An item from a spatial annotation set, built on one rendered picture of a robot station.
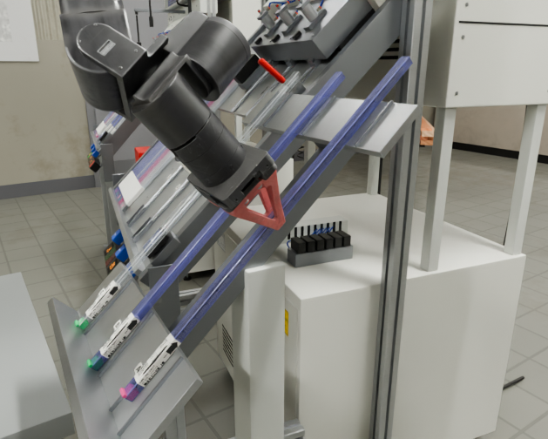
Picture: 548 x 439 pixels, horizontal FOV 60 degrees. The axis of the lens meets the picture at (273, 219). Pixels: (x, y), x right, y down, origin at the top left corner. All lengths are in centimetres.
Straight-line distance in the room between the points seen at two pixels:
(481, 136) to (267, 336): 625
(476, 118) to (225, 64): 645
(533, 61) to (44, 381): 116
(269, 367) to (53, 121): 407
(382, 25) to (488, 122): 584
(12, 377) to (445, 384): 101
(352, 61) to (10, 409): 81
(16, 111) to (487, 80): 398
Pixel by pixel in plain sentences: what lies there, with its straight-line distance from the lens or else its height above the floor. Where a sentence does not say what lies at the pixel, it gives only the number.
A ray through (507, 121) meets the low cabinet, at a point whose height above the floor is 44.
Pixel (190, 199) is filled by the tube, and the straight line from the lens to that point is 72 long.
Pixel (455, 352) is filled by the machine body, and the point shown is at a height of 38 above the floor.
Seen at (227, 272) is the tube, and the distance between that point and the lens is 53.
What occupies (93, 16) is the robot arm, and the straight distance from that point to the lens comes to 49.
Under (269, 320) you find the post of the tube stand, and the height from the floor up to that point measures 74.
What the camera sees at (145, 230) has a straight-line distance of 106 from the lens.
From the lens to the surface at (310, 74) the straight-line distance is 99.
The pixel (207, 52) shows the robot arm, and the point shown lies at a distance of 47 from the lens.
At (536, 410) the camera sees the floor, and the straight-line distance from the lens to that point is 189.
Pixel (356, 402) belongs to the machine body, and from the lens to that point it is 123.
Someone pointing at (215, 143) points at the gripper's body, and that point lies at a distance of 46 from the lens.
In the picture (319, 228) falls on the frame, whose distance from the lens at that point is 133.
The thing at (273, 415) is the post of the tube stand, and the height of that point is 57.
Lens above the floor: 108
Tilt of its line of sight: 18 degrees down
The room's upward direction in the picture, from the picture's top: straight up
